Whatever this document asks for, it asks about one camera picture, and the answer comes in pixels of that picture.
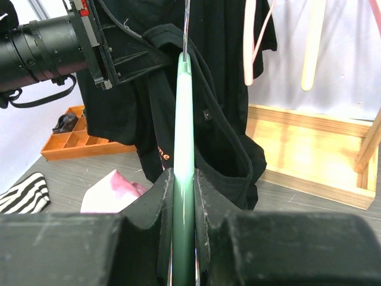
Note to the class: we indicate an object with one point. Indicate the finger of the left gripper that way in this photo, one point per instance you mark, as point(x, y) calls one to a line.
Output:
point(126, 54)

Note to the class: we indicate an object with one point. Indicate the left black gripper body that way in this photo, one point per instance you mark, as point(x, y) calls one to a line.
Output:
point(87, 32)

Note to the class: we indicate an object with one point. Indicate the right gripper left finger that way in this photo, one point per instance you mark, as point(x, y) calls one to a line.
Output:
point(131, 247)

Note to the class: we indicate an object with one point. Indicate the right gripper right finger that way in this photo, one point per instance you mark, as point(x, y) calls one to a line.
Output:
point(240, 247)

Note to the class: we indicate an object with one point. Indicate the black printed t shirt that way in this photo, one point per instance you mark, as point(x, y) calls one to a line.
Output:
point(141, 113)

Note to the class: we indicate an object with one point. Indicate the mint green hanger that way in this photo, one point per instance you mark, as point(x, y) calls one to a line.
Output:
point(183, 255)

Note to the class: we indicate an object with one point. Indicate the pink t shirt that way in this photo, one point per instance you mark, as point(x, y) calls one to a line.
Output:
point(112, 194)

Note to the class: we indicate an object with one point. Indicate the salmon pink metal hanger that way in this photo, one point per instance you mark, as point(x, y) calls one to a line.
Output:
point(250, 48)

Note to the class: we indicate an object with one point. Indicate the yellow hanger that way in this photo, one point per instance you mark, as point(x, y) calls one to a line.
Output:
point(313, 44)

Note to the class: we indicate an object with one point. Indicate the pink plastic hanger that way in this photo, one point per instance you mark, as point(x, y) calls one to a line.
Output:
point(375, 6)

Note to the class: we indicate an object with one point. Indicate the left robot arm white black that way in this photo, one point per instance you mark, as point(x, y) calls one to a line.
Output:
point(37, 52)

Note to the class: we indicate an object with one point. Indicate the black white striped cloth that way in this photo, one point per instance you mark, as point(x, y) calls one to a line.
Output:
point(29, 196)

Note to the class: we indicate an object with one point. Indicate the black rolled sock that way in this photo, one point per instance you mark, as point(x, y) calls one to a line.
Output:
point(65, 123)

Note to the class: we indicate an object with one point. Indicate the orange wooden divider tray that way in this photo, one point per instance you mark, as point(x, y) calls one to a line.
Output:
point(77, 143)

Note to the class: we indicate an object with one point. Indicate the wooden clothes rack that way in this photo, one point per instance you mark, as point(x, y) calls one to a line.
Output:
point(331, 158)

